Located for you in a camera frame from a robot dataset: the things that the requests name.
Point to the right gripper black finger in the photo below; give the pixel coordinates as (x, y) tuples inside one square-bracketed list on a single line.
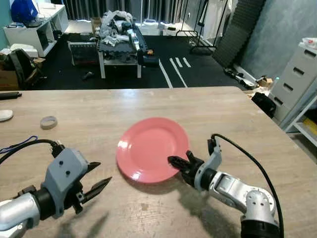
[(177, 163), (189, 156)]

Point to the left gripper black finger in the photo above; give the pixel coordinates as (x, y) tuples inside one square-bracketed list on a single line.
[(93, 167), (97, 188)]

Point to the pink round plate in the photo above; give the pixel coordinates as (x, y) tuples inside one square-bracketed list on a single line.
[(148, 148)]

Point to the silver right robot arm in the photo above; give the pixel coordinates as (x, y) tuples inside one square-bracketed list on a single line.
[(247, 199)]

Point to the grey tape roll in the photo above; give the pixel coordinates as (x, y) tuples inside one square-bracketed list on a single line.
[(48, 122)]

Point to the yellow flat item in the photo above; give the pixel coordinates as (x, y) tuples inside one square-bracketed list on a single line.
[(310, 126)]

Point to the black bag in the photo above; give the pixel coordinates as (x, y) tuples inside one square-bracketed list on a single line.
[(263, 104)]

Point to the white round lid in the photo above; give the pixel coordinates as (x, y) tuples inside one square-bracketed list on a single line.
[(5, 115)]

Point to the black metal rack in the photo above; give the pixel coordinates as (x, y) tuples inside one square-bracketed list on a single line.
[(198, 47)]

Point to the black marker pen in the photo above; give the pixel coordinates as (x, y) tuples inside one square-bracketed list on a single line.
[(10, 95)]

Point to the dark plastic crate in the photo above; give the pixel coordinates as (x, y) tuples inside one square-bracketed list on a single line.
[(83, 53)]

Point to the grey drawer cabinet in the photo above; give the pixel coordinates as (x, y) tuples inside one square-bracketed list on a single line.
[(294, 79)]

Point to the black backpack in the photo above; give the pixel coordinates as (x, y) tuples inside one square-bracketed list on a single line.
[(22, 67)]

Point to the workbench with robot parts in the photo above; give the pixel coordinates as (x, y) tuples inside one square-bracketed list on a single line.
[(121, 42)]

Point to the black acoustic foam panel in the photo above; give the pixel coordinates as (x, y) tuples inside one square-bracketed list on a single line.
[(237, 32)]

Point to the white shelf unit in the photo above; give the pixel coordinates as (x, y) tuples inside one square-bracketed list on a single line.
[(34, 32)]

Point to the blue bag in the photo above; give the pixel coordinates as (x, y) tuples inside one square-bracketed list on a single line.
[(24, 10)]

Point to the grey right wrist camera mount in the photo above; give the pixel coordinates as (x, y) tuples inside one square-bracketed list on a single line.
[(212, 163)]

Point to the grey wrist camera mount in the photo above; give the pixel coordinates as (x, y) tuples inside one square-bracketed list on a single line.
[(212, 163), (63, 171)]

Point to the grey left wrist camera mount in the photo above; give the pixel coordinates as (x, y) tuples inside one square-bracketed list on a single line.
[(63, 171)]

